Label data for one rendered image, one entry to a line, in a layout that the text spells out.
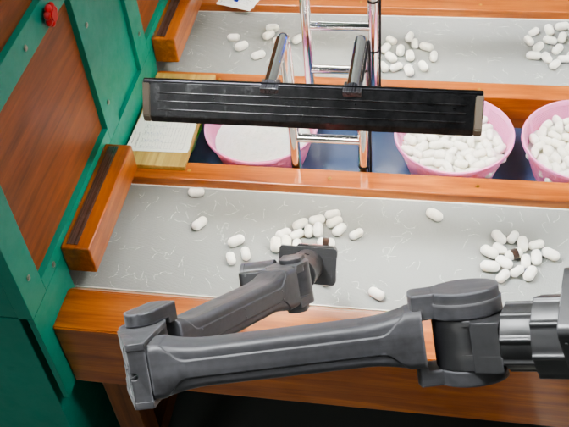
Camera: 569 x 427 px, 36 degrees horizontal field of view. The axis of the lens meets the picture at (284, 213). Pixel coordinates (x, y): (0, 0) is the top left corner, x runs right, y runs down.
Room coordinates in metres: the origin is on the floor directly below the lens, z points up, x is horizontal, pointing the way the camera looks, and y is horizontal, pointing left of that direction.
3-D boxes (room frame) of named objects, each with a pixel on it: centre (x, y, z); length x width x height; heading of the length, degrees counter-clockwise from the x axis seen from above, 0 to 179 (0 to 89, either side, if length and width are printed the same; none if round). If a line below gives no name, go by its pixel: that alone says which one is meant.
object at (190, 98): (1.26, -0.07, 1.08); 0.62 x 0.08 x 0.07; 76
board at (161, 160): (1.63, 0.24, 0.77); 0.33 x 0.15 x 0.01; 166
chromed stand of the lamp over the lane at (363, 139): (1.34, -0.09, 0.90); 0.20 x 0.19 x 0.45; 76
